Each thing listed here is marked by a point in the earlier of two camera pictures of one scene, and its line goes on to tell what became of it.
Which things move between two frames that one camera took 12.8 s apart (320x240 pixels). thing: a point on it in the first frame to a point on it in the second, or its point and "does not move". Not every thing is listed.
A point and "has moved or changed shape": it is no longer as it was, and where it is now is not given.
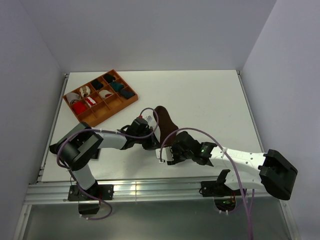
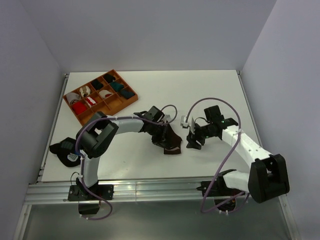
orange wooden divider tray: [104, 96] does not move
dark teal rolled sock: [127, 94] does not move
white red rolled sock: [104, 93] does not move
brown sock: [166, 125] has moved or changed shape
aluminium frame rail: [150, 191] does not move
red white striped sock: [90, 101] does not move
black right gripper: [176, 160] to [191, 139]
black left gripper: [153, 143] to [160, 141]
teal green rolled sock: [116, 86] does not move
